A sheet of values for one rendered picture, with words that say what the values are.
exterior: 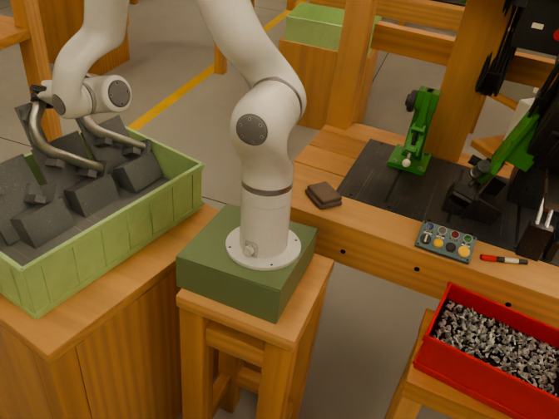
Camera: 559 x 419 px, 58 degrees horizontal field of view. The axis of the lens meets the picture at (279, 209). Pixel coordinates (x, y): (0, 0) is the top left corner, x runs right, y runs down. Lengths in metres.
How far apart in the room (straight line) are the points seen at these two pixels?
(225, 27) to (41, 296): 0.76
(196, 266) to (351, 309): 1.37
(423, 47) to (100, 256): 1.29
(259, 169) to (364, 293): 1.59
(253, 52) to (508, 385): 0.88
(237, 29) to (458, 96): 1.04
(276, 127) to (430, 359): 0.65
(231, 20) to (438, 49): 1.06
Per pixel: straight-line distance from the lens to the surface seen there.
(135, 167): 1.63
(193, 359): 1.46
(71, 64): 1.19
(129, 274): 1.44
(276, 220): 1.16
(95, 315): 1.36
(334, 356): 2.29
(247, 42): 1.04
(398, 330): 2.47
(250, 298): 1.21
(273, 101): 1.00
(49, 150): 1.50
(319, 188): 1.56
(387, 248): 1.48
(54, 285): 1.35
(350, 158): 1.84
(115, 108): 1.23
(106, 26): 1.18
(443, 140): 1.95
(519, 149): 1.54
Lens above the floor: 1.79
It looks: 37 degrees down
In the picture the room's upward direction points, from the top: 7 degrees clockwise
